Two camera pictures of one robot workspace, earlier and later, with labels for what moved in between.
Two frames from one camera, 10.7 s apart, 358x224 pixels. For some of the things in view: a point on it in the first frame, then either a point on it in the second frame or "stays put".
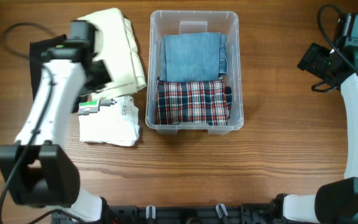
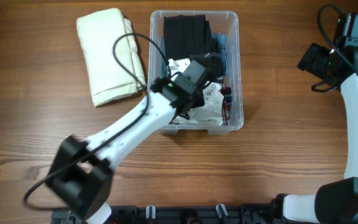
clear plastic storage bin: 194,81 stays put
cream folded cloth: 118,47 stays put
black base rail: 220,213 stays put
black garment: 36,49 → 190,35
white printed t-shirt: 113,121 → 211,113
